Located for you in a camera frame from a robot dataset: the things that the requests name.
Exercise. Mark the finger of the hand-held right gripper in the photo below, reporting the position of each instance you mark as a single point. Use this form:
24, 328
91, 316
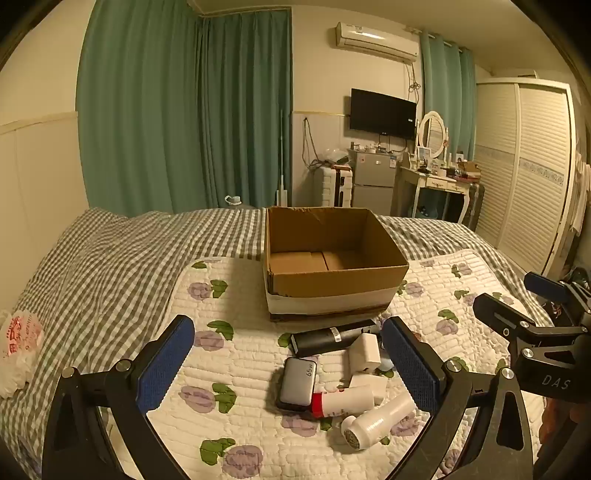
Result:
547, 284
503, 318

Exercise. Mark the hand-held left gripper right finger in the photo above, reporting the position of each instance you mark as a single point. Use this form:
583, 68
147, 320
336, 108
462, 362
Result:
411, 364

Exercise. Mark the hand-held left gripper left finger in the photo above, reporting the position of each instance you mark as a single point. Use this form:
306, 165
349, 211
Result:
166, 364

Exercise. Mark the small white box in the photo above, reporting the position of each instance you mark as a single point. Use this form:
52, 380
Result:
369, 383

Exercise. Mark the white plug adapter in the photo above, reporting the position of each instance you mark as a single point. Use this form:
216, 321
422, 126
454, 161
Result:
364, 350

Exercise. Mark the white tube with red cap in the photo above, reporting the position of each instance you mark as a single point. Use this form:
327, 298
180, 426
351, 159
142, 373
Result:
346, 400

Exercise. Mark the black tube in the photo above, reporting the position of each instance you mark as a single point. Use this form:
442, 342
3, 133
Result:
323, 340

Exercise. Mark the grey charger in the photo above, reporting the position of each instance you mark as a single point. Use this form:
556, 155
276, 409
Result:
298, 383

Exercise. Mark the person's right hand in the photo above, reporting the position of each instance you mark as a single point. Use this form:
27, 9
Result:
578, 415

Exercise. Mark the white floral quilted mat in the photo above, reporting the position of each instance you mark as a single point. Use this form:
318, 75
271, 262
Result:
240, 369

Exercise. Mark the hanging white clothes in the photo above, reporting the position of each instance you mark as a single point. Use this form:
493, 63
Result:
582, 194

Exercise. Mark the dark suitcase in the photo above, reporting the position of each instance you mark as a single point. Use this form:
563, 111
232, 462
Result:
474, 207

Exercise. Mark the white louvred wardrobe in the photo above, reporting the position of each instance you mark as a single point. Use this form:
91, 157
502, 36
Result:
521, 175

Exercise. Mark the small brown cardboard box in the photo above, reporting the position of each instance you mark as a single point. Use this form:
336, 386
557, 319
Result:
470, 170

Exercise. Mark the white dressing table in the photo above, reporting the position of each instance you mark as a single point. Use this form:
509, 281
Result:
443, 184

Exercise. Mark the red and white plastic bag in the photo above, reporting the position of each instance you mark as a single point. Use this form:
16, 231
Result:
18, 350

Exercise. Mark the silver small fridge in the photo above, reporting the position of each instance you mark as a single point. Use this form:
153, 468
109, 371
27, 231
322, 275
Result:
373, 184

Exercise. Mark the white oval mirror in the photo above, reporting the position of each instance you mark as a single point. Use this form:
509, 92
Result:
433, 131

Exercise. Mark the white suitcase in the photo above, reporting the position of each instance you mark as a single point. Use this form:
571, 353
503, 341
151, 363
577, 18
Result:
330, 187

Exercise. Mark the white mop pole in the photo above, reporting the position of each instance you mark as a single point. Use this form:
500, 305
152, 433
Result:
281, 184

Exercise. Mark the narrow green curtain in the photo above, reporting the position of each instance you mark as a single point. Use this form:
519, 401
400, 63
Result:
445, 92

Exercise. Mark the clear plastic bag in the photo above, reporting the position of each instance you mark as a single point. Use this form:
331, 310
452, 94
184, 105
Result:
336, 156

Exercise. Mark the white air conditioner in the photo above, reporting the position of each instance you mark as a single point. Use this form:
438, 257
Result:
374, 41

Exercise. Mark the small photo frame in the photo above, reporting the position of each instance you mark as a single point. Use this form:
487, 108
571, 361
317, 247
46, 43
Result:
424, 153

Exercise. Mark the black wall television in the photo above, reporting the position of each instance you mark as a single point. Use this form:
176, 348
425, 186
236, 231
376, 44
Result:
382, 113

